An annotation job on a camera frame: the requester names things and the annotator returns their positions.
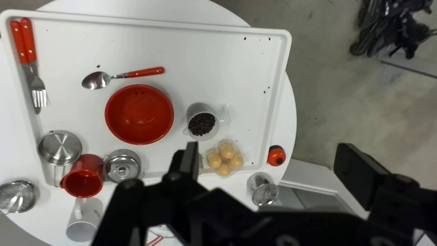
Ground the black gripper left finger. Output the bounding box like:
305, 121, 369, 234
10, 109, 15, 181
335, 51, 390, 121
91, 141, 216, 246

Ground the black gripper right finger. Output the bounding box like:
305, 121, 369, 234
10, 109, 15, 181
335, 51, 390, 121
334, 143, 437, 238

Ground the small dark cup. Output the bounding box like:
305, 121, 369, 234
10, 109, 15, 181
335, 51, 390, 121
185, 102, 227, 141

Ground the small steel bowl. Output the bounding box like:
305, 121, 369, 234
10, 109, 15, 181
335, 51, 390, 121
0, 180, 39, 215
104, 148, 144, 184

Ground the white cloth with red stripes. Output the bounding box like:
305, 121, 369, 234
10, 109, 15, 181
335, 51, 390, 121
144, 223, 179, 246

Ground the red bowl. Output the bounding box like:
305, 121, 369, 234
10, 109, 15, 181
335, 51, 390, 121
104, 84, 177, 147

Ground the small orange round shaker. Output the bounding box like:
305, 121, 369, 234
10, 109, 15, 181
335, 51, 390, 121
267, 144, 289, 169

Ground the red mug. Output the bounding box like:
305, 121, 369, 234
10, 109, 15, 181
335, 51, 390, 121
60, 154, 107, 199

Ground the white mug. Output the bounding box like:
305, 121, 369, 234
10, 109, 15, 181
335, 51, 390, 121
66, 197, 106, 244

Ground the white plastic tray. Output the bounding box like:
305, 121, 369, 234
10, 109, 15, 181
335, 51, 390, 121
0, 9, 294, 189

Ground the steel cup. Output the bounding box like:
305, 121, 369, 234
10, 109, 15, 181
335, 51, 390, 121
37, 129, 85, 189

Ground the red-handled steel spoon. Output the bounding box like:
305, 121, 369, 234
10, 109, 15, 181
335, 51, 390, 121
81, 66, 167, 92

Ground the red-handled steel knife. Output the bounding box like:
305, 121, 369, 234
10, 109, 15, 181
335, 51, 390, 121
10, 20, 44, 117

